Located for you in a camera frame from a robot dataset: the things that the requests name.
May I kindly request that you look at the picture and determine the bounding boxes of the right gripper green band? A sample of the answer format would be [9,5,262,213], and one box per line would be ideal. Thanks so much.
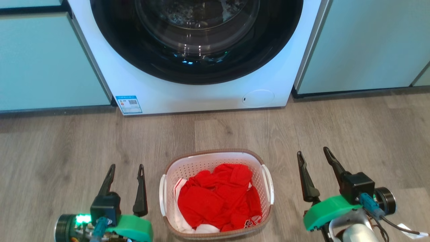
[297,147,397,232]

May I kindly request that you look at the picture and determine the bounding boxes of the white perforated laundry basket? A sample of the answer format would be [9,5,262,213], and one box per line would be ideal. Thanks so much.
[159,149,275,240]

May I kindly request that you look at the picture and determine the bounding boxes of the black cable blue plug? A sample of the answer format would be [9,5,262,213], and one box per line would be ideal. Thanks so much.
[88,217,113,242]
[359,193,421,236]

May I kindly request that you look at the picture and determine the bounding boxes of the white garment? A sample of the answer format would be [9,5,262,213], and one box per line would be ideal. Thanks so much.
[173,177,221,234]

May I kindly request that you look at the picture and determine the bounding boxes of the blue energy label sticker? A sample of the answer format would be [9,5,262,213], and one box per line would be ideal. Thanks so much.
[115,95,143,115]

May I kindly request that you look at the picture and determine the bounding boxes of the round white filter cover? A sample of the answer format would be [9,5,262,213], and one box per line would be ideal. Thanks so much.
[242,89,275,108]

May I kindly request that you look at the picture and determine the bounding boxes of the wide pale green cabinet panel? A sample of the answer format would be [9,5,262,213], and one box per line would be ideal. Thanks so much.
[297,0,430,95]

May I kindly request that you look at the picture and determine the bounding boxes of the red garment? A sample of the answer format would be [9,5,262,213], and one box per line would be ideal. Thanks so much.
[177,163,263,232]

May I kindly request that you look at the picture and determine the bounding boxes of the large pale green cabinet door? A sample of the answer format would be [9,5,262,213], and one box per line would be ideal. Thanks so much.
[0,13,112,112]

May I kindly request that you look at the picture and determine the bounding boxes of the black round washer door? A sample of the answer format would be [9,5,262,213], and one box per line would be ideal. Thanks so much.
[90,0,304,85]

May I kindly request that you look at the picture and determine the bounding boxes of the pale green cabinet drawer front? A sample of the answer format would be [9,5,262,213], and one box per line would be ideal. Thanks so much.
[0,0,63,8]

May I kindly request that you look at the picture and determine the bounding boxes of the white front-load washing machine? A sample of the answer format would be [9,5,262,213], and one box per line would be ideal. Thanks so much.
[67,0,331,116]

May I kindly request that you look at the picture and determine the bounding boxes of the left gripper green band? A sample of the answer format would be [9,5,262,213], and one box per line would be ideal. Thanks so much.
[54,164,154,242]

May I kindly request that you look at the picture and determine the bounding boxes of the white cable tag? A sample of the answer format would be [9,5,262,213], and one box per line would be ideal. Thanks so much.
[396,223,429,240]

